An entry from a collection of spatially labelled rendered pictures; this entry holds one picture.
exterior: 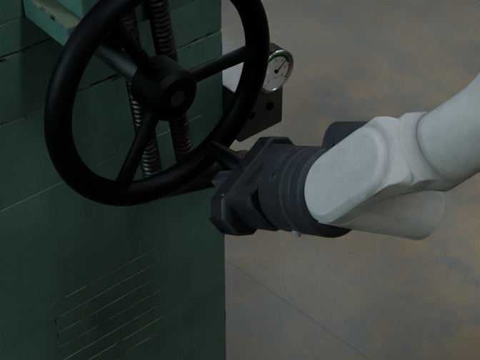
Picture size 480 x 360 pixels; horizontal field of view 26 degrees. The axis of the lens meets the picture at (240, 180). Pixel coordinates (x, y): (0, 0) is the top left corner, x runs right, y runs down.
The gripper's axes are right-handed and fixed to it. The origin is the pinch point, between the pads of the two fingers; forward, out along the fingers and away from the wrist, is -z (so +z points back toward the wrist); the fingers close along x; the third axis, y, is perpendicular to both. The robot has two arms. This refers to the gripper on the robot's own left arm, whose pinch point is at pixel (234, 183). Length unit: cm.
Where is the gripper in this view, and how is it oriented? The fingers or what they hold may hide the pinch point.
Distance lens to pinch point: 114.5
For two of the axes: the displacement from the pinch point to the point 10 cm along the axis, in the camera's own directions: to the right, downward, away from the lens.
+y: -6.0, -6.7, -4.3
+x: 5.8, -7.4, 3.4
